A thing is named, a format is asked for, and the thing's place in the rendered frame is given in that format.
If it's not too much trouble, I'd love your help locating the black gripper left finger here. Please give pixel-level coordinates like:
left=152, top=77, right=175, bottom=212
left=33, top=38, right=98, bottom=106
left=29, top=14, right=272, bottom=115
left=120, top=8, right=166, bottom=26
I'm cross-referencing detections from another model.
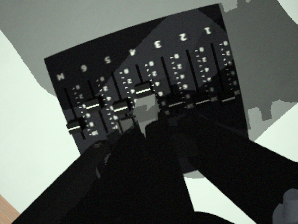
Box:
left=11, top=97, right=148, bottom=224

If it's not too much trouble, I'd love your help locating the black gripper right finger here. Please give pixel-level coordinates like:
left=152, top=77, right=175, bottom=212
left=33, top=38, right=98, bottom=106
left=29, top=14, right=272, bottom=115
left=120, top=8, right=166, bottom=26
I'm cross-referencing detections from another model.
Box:
left=142, top=94, right=298, bottom=224

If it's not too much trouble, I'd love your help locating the black lighting desk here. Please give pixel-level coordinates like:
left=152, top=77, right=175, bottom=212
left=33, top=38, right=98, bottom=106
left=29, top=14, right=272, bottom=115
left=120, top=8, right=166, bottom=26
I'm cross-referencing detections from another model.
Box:
left=44, top=3, right=249, bottom=155

